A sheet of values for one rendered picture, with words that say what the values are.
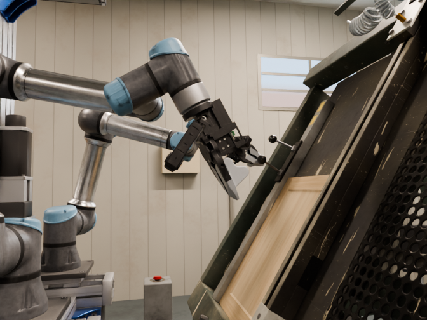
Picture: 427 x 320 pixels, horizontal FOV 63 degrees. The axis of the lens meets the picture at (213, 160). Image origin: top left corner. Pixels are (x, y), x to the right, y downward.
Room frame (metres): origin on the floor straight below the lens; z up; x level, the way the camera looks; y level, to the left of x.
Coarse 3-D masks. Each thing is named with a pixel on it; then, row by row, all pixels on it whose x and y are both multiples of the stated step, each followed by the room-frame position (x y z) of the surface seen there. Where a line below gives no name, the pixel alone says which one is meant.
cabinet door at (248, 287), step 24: (288, 192) 1.35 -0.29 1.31; (312, 192) 1.16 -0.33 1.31; (288, 216) 1.23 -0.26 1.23; (264, 240) 1.31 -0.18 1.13; (288, 240) 1.13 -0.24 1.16; (240, 264) 1.39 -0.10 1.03; (264, 264) 1.20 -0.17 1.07; (240, 288) 1.27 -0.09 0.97; (264, 288) 1.10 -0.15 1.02; (240, 312) 1.15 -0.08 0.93
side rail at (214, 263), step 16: (320, 96) 1.72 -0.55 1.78; (304, 112) 1.71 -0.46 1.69; (288, 128) 1.71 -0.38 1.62; (304, 128) 1.71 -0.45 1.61; (288, 144) 1.69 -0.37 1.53; (272, 160) 1.67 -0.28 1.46; (272, 176) 1.67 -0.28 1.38; (256, 192) 1.65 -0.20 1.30; (256, 208) 1.65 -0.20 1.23; (240, 224) 1.64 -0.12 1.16; (224, 240) 1.64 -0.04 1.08; (240, 240) 1.64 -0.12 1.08; (224, 256) 1.62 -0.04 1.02; (208, 272) 1.61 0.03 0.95; (224, 272) 1.62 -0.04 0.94
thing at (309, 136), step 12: (324, 108) 1.47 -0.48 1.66; (324, 120) 1.46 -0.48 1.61; (312, 132) 1.45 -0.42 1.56; (300, 156) 1.44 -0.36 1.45; (288, 168) 1.43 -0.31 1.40; (276, 192) 1.42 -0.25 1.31; (264, 204) 1.45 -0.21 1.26; (264, 216) 1.41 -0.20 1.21; (252, 228) 1.42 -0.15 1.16; (252, 240) 1.40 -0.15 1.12; (240, 252) 1.40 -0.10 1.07; (228, 276) 1.38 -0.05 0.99; (216, 288) 1.42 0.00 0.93; (216, 300) 1.37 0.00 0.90
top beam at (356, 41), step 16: (384, 32) 1.16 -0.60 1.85; (352, 48) 1.33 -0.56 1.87; (368, 48) 1.27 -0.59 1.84; (384, 48) 1.23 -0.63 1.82; (320, 64) 1.64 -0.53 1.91; (336, 64) 1.47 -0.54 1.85; (352, 64) 1.41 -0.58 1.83; (368, 64) 1.36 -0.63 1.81; (304, 80) 1.75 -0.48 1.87; (320, 80) 1.65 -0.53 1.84; (336, 80) 1.58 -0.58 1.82
